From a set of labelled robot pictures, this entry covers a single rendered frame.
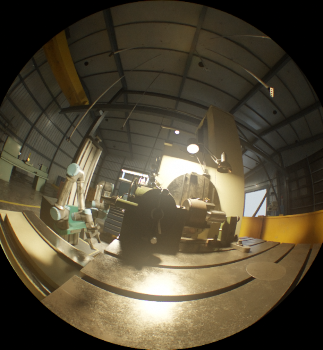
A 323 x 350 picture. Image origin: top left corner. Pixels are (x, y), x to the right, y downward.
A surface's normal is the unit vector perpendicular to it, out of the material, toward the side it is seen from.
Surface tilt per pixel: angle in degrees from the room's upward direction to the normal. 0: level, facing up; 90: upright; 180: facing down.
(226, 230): 90
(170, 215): 90
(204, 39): 169
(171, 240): 90
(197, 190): 90
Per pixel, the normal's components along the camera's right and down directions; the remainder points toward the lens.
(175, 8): -0.23, 0.97
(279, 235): -0.97, -0.23
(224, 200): 0.10, -0.28
